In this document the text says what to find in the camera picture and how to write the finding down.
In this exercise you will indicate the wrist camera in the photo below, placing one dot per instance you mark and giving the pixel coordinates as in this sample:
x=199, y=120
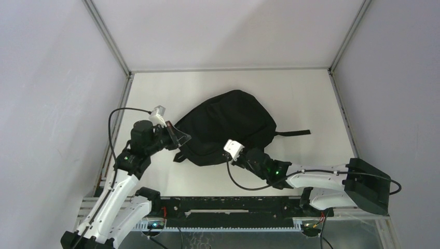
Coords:
x=156, y=116
x=233, y=149

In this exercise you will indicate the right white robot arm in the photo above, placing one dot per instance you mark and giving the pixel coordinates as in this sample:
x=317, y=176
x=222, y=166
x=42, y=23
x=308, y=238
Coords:
x=354, y=184

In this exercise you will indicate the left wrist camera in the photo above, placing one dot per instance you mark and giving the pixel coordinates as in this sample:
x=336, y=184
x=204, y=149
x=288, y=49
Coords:
x=156, y=116

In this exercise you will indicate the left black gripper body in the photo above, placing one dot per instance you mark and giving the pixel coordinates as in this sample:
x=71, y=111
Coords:
x=162, y=139

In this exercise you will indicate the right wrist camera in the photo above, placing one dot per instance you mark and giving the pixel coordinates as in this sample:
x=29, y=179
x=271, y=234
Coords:
x=233, y=149

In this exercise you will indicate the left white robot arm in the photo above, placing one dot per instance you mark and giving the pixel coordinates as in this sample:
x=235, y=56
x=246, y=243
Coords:
x=106, y=225

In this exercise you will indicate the black backpack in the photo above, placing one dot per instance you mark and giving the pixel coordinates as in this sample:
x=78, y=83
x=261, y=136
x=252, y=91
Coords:
x=235, y=115

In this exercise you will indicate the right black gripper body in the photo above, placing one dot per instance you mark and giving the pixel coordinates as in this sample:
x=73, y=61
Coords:
x=243, y=162

